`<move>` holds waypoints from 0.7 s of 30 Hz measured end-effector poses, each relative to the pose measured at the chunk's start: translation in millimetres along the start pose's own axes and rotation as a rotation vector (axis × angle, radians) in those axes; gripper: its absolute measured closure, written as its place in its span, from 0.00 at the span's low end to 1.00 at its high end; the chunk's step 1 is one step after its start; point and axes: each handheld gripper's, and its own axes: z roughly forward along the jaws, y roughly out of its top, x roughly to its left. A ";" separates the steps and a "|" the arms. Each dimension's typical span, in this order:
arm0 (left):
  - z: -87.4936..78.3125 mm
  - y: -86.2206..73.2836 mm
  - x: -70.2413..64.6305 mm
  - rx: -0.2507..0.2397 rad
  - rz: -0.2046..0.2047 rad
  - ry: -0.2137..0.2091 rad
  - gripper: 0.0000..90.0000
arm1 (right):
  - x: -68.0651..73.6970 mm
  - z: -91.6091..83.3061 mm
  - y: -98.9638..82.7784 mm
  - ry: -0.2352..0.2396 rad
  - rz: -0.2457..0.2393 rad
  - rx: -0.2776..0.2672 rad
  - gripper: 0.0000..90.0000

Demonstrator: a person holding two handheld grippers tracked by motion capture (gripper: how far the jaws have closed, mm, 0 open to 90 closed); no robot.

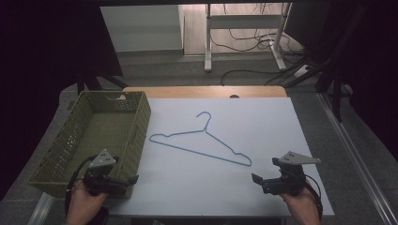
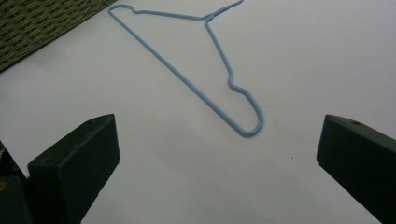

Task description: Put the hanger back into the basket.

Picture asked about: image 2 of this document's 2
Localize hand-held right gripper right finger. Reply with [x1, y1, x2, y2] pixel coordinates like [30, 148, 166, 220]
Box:
[316, 114, 396, 224]

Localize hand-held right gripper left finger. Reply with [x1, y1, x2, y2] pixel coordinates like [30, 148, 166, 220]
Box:
[27, 113, 120, 224]

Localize light blue wire clothes hanger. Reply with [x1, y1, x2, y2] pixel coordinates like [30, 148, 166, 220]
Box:
[107, 0, 265, 139]

